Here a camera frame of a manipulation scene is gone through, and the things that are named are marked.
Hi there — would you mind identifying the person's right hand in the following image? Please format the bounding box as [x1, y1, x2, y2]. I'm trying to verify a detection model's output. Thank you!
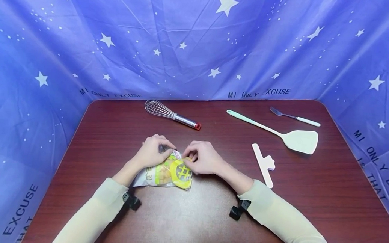
[181, 140, 230, 177]

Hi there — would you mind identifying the person's left hand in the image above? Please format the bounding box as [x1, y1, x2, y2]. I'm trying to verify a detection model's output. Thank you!
[133, 133, 178, 171]

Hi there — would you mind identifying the yellow snack bag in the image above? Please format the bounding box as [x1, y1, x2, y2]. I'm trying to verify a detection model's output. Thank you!
[132, 147, 195, 192]

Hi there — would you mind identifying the person's right forearm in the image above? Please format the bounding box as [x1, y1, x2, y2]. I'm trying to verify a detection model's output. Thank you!
[214, 163, 353, 243]

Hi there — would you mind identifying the person's left forearm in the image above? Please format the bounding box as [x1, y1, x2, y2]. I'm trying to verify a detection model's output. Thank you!
[50, 155, 145, 243]

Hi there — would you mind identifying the metal whisk red tip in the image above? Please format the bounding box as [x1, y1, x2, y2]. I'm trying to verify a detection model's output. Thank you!
[143, 99, 204, 131]

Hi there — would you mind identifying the black wrist band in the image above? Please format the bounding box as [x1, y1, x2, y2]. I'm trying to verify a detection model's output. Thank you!
[121, 192, 142, 212]
[229, 199, 252, 222]

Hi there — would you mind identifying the white bag clip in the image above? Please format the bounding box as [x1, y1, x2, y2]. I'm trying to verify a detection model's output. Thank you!
[248, 143, 277, 189]

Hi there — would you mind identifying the pale green spatula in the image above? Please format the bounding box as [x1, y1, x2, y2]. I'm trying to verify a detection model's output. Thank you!
[223, 109, 320, 156]

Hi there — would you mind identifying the fork with white handle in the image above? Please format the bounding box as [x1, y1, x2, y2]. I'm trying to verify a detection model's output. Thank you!
[269, 106, 322, 127]

